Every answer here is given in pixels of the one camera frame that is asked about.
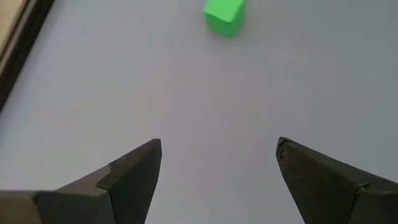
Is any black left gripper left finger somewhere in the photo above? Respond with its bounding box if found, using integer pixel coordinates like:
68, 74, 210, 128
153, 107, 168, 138
34, 138, 162, 224

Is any black table edge rail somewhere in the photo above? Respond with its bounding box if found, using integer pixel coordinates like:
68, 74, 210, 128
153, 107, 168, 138
0, 0, 56, 113

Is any green cuboid block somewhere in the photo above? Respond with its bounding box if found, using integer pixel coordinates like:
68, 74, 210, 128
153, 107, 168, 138
203, 0, 248, 39

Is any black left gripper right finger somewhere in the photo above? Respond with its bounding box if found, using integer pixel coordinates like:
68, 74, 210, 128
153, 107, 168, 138
275, 136, 398, 224

